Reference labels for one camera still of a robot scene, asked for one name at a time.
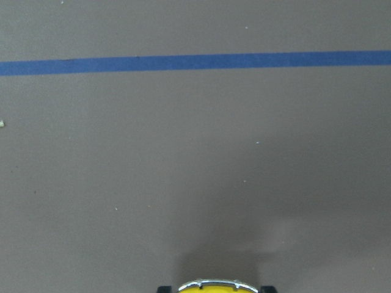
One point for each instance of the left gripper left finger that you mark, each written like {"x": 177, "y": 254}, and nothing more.
{"x": 164, "y": 289}

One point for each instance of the yellow beetle toy car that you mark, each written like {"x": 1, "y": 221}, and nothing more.
{"x": 216, "y": 285}

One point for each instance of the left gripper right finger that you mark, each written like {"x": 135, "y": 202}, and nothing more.
{"x": 268, "y": 289}

